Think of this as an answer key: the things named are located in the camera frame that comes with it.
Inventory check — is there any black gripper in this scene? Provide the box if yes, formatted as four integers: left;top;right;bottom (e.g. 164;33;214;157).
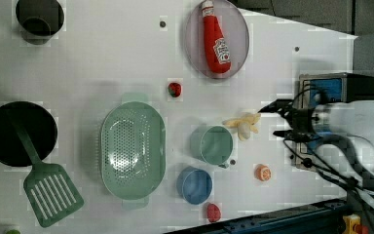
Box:
259;98;317;142

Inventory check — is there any plush peeled banana toy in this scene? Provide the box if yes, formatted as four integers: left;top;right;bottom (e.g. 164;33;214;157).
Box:
222;113;261;141

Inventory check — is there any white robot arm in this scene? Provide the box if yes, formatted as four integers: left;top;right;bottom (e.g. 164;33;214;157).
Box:
260;99;374;192

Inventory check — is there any plush orange slice toy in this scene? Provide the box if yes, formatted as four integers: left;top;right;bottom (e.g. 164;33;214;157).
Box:
255;165;272;181

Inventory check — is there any green metal cup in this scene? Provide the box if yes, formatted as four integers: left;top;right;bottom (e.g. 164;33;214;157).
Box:
190;125;234;169

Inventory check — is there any plush red ketchup bottle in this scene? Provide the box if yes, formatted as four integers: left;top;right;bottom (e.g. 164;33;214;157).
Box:
201;0;232;74

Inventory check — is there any grey round plate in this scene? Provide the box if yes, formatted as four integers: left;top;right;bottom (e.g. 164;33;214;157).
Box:
183;0;249;79

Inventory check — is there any plush strawberry toy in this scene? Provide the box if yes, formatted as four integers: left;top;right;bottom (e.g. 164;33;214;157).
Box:
168;82;182;98

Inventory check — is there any red plush fruit toy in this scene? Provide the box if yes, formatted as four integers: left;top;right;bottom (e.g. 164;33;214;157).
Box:
206;203;221;223

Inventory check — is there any green perforated colander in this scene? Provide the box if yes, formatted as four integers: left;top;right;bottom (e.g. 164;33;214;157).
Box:
100;93;166;210

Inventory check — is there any green slotted spatula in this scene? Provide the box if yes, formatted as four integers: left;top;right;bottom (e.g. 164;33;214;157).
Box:
7;110;84;228

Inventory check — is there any black round pan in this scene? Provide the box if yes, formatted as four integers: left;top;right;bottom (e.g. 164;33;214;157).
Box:
0;101;57;167

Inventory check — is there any black cylindrical cup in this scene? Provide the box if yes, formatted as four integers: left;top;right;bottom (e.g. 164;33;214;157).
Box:
15;0;65;45

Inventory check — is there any green small object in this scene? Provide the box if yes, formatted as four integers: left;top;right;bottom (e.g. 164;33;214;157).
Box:
4;229;21;234

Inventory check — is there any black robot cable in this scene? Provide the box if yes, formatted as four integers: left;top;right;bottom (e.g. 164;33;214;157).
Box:
281;137;374;234

